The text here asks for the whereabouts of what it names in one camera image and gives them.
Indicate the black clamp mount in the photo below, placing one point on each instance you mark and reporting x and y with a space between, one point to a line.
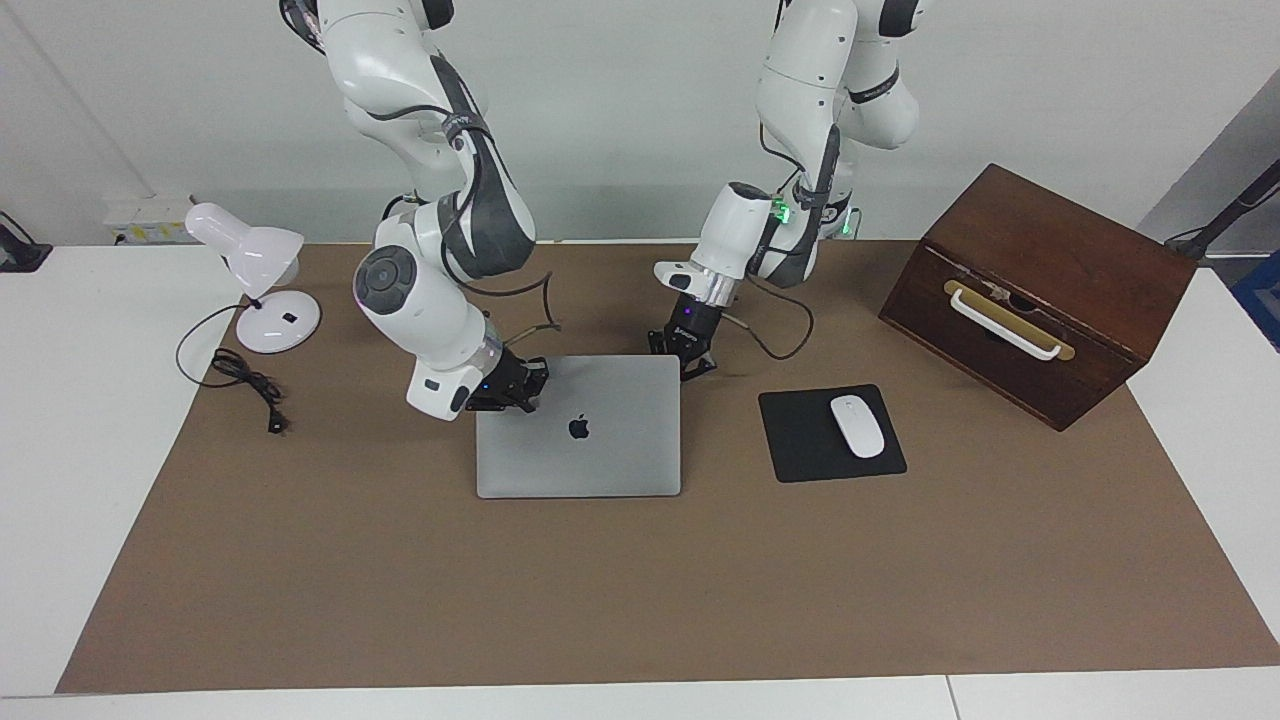
20 255

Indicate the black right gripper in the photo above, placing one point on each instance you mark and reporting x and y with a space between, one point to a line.
500 380

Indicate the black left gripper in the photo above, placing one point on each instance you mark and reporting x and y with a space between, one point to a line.
695 325

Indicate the black mouse pad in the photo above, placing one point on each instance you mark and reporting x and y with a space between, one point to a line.
800 440

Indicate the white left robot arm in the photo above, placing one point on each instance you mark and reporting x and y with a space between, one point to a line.
800 80

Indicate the white computer mouse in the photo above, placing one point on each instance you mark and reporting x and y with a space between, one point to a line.
858 428

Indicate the black stand leg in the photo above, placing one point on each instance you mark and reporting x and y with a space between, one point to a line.
1230 215

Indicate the blue crate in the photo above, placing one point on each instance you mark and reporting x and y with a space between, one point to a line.
1262 300

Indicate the brown table mat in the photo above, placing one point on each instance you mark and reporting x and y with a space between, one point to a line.
640 600

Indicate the grey aluminium laptop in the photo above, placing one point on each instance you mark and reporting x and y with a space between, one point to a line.
600 460

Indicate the white desk lamp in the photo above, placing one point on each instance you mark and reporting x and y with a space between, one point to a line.
250 250

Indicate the dark brown wooden box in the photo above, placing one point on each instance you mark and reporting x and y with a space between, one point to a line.
1100 270

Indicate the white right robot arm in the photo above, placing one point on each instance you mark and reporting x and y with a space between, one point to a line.
420 300

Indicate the white power strip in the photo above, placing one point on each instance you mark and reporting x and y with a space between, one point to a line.
150 225

